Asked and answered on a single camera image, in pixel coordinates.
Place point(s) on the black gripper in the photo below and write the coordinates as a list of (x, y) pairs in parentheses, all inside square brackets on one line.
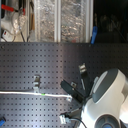
[(85, 94)]

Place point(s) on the metal cable clip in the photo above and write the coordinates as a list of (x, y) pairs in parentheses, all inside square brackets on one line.
[(36, 83)]

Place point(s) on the clear plastic bin left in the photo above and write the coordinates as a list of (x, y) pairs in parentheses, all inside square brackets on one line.
[(44, 20)]

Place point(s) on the blue object at edge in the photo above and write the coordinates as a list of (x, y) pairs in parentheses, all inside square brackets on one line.
[(2, 121)]

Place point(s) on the clear plastic bin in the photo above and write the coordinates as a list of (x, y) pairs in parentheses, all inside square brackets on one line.
[(73, 13), (44, 20)]

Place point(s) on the red handled tool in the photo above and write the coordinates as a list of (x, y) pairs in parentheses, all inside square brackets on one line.
[(11, 9)]

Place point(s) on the grey connector with black cable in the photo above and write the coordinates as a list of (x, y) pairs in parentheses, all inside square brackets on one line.
[(64, 118)]

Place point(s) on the blue handled tool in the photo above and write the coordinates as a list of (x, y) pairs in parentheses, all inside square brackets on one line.
[(94, 34)]

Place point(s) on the clear plastic bin right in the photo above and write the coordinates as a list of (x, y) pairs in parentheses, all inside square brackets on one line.
[(73, 13)]

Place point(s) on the black pegboard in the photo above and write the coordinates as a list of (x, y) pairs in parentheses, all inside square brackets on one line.
[(20, 62)]

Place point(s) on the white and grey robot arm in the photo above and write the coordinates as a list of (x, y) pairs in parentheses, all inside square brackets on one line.
[(106, 106)]

